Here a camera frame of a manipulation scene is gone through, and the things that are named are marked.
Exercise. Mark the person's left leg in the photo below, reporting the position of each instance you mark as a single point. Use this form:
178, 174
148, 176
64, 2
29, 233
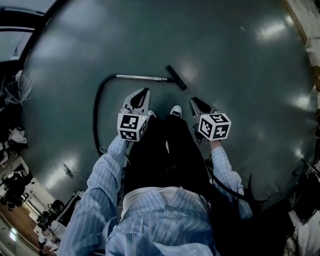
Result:
142, 155

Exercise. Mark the person's striped shirt torso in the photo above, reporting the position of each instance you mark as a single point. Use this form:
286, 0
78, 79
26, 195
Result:
160, 225

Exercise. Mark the person's left white shoe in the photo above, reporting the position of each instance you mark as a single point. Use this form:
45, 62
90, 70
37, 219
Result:
151, 114

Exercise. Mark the person's leg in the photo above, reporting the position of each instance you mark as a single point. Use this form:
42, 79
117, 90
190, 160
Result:
185, 155
142, 155

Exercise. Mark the black metal stand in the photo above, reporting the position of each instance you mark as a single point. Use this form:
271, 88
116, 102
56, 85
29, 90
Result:
305, 195

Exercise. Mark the clear plastic garment bag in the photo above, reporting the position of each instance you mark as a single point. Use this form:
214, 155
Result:
17, 88

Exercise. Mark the person's white shoe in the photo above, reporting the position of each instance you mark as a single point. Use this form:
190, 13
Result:
176, 110
151, 114

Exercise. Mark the black-framed glass doors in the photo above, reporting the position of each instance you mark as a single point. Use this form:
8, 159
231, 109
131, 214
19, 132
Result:
15, 30

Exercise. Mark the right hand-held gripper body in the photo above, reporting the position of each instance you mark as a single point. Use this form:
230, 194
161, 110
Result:
215, 126

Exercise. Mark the silver metal probe with cable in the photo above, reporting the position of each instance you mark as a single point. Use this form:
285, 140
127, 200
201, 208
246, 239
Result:
140, 77

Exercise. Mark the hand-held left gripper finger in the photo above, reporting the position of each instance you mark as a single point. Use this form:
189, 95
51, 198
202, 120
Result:
127, 103
148, 102

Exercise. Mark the person's right white shoe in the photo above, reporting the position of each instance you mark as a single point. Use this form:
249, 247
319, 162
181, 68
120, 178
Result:
176, 110

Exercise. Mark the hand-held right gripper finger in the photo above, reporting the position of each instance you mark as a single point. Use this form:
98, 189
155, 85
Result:
210, 107
193, 108

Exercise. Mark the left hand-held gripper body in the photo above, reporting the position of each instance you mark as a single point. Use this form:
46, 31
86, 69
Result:
131, 125

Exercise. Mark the person's right forearm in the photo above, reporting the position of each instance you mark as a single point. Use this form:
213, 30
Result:
225, 170

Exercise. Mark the person's right leg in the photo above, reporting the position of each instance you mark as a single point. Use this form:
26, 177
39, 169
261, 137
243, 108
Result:
185, 155

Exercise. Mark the person's left forearm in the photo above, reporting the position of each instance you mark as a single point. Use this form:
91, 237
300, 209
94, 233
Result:
107, 170

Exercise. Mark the black white-striped garment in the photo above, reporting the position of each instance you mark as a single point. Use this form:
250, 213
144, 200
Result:
68, 207

